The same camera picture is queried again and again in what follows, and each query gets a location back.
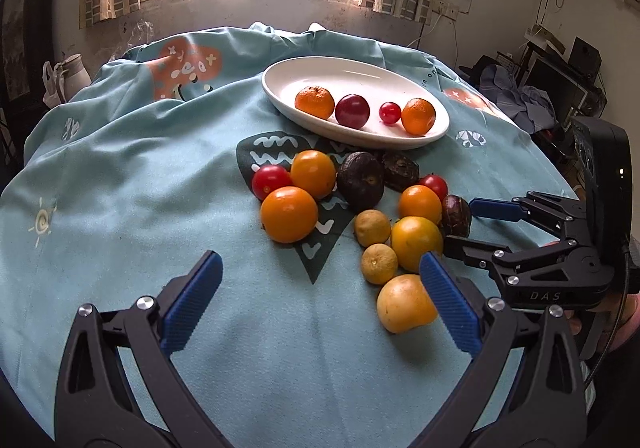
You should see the dark brown passion fruit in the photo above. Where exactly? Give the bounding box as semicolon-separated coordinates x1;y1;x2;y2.
439;194;472;238

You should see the yellow orange large fruit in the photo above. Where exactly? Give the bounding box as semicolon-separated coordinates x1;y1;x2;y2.
390;216;444;274

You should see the blue clothes pile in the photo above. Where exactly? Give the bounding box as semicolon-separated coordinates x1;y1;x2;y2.
478;64;558;135

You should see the black monitor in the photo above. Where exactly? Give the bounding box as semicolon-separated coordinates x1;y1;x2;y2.
516;41;592;125

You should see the dark passion fruit right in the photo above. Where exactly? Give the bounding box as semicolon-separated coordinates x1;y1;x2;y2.
381;150;420;193

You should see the orange mandarin plate right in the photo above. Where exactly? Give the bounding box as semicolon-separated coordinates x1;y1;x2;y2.
401;97;436;136

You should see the dark passion fruit left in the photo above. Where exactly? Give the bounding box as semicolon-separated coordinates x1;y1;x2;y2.
336;151;384;212

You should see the small red cherry tomato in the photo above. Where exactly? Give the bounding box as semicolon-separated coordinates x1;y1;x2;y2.
378;102;401;127

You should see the white oval plate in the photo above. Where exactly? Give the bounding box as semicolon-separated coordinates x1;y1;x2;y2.
262;56;450;150

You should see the light blue patterned tablecloth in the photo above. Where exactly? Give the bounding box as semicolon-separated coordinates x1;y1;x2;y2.
0;20;599;448

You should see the orange tomato upper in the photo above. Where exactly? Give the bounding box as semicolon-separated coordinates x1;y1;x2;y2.
290;149;336;200

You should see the dark red plum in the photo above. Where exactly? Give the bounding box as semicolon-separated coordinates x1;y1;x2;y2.
334;94;370;130

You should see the bumpy mandarin on plate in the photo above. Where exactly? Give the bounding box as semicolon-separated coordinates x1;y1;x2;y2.
294;86;335;120

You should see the red tomato left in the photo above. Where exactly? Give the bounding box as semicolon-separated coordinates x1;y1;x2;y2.
250;164;293;201

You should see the white plastic bag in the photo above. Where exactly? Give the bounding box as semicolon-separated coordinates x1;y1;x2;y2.
42;62;63;109

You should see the white kettle jug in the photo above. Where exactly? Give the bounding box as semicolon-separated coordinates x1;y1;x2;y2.
53;54;91;104

